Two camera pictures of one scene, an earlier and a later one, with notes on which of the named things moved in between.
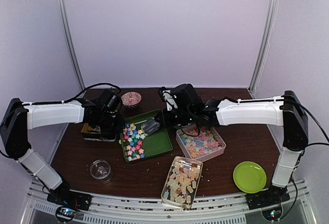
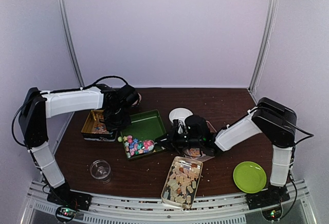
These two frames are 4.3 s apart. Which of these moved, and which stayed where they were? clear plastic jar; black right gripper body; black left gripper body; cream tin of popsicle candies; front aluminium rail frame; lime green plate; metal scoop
Moved: black left gripper body; black right gripper body; metal scoop
Stayed: front aluminium rail frame; cream tin of popsicle candies; clear plastic jar; lime green plate
